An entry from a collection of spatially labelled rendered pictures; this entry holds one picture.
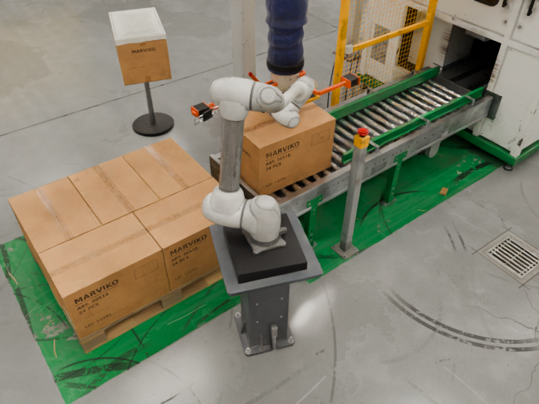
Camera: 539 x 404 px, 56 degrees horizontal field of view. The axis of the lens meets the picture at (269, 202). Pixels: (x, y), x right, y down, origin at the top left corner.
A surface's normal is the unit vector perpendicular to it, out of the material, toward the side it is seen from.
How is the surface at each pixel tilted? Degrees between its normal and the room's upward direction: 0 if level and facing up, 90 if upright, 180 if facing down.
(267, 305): 90
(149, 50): 90
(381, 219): 0
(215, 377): 0
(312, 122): 0
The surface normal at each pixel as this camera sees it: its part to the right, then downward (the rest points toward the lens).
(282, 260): 0.05, -0.73
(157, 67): 0.31, 0.63
